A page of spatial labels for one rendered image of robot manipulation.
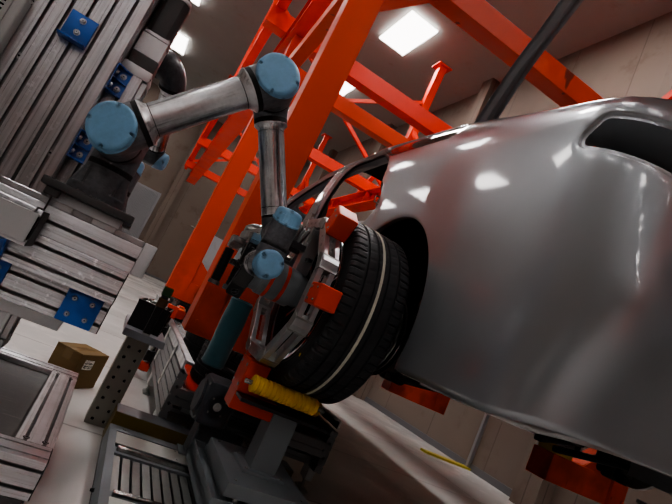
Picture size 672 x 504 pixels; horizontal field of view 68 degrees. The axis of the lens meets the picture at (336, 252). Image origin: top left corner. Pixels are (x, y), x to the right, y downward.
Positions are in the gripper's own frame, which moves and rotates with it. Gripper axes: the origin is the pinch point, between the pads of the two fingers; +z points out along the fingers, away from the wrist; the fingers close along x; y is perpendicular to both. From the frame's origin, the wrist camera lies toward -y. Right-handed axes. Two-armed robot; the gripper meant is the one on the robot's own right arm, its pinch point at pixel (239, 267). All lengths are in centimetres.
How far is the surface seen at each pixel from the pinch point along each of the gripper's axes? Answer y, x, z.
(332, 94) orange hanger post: 96, -15, 65
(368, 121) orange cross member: 184, -96, 260
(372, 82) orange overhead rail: 248, -98, 314
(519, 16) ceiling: 568, -309, 469
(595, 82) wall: 486, -419, 382
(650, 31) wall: 547, -420, 318
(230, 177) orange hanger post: 76, -9, 258
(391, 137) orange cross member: 184, -123, 260
